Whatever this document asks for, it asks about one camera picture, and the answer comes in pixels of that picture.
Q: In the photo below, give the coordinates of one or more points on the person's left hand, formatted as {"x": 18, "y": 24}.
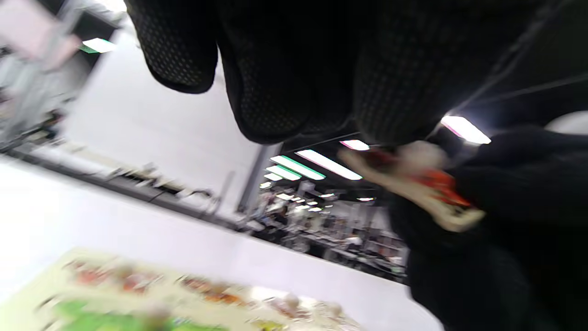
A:
{"x": 321, "y": 55}

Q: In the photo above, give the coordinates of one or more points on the orange fox puzzle piece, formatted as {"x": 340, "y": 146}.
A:
{"x": 432, "y": 184}

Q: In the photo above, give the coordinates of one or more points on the pink screen monitor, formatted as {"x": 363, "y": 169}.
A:
{"x": 32, "y": 27}

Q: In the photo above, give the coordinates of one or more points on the crocodile wooden puzzle piece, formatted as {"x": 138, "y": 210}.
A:
{"x": 105, "y": 319}

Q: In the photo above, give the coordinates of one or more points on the ceiling light strip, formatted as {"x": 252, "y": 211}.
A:
{"x": 328, "y": 164}
{"x": 354, "y": 145}
{"x": 297, "y": 168}
{"x": 282, "y": 172}
{"x": 465, "y": 129}

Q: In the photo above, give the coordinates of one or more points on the wooden animal puzzle frame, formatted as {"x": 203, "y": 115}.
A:
{"x": 46, "y": 285}

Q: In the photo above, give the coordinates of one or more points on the long white workbench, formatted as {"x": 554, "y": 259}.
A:
{"x": 115, "y": 181}

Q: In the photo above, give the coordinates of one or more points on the pink rabbit puzzle piece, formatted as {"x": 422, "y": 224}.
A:
{"x": 333, "y": 310}

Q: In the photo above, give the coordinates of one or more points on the cluttered workbench row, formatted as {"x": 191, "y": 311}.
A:
{"x": 330, "y": 230}

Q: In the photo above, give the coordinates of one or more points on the lion puzzle piece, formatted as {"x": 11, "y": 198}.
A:
{"x": 213, "y": 292}

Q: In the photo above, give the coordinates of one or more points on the ceiling light panel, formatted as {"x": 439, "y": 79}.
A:
{"x": 98, "y": 45}

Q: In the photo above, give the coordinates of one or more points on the monkey puzzle piece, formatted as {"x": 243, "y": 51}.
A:
{"x": 289, "y": 305}

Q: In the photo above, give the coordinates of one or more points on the person's right hand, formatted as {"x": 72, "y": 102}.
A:
{"x": 528, "y": 230}

